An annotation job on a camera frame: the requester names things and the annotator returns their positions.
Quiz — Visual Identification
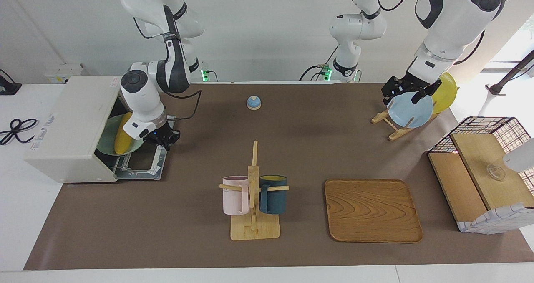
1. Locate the glass oven door with handle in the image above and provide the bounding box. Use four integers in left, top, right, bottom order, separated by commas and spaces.
115, 143, 169, 180

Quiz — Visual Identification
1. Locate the yellow corn cob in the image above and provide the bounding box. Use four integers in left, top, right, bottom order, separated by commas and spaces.
114, 112, 136, 155

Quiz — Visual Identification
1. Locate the pale green plate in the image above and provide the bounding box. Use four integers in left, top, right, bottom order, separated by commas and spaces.
96, 114, 146, 157

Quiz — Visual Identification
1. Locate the white toaster oven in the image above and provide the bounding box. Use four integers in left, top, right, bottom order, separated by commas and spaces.
24, 75, 126, 184

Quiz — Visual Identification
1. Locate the light blue plate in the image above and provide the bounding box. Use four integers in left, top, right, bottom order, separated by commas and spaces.
388, 92, 434, 129

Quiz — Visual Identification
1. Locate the yellow plate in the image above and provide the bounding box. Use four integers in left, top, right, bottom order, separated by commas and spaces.
432, 72, 458, 114

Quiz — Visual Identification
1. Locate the wooden plate rack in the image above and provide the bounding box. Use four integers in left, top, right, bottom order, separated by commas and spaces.
371, 104, 439, 142

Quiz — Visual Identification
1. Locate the brown table mat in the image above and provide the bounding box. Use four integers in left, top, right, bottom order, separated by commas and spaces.
24, 83, 534, 271

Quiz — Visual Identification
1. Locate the pink mug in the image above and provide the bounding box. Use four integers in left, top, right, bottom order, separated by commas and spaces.
222, 176, 250, 216

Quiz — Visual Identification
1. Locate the black tripod pole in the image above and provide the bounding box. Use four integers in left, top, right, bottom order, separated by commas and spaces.
486, 49, 534, 96

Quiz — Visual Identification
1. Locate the small clear glass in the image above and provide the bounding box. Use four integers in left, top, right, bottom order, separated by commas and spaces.
486, 164, 506, 181

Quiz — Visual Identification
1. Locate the wooden serving tray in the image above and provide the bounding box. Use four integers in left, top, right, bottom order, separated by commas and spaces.
324, 179, 423, 244

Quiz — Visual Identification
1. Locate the white rounded device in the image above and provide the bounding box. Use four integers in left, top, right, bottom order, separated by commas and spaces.
503, 139, 534, 173

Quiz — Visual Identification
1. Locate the dark teal mug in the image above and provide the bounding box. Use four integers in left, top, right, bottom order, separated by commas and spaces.
259, 174, 288, 215

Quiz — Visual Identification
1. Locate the wooden mug rack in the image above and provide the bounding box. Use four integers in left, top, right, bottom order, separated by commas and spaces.
219, 140, 290, 241

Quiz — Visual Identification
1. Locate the black stand base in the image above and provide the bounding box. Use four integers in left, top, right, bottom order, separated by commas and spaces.
0, 69, 22, 96

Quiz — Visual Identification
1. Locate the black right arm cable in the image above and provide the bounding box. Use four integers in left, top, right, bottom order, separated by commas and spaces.
133, 18, 202, 121

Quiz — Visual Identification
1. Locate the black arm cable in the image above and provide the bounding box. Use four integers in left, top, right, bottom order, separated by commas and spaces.
133, 18, 202, 121
350, 0, 516, 65

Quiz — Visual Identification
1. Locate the metal wire oven rack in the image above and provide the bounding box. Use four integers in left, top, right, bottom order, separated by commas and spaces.
95, 149, 131, 172

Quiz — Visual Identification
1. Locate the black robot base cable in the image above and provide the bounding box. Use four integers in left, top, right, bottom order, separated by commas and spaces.
299, 45, 339, 81

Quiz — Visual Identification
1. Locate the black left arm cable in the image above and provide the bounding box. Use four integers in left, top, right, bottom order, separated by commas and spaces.
350, 0, 516, 65

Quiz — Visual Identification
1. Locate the wire basket with wooden shelf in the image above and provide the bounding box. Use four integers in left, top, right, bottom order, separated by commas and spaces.
428, 116, 534, 234

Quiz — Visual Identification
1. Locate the coiled black cable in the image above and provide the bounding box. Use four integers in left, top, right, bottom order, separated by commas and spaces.
0, 118, 39, 146

